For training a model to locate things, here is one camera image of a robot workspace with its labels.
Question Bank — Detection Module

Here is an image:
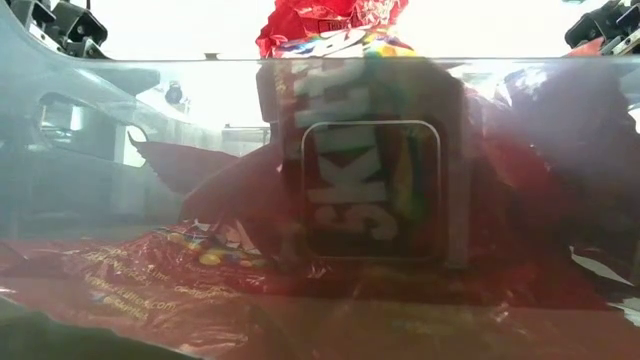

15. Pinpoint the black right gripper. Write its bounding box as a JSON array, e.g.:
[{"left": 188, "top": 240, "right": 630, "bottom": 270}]
[{"left": 563, "top": 0, "right": 640, "bottom": 57}]

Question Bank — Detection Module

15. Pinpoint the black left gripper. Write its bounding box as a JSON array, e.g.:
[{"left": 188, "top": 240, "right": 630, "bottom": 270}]
[{"left": 7, "top": 0, "right": 109, "bottom": 60}]

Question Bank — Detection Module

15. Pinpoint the red Skittles candy bag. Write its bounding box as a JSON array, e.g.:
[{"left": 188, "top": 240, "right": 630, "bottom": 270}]
[
  {"left": 255, "top": 0, "right": 469, "bottom": 264},
  {"left": 0, "top": 219, "right": 286, "bottom": 360},
  {"left": 127, "top": 130, "right": 241, "bottom": 197},
  {"left": 464, "top": 64, "right": 640, "bottom": 306}
]

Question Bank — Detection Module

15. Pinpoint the dark smoky clear bin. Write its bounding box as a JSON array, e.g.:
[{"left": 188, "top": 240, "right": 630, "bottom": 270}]
[{"left": 0, "top": 0, "right": 640, "bottom": 360}]

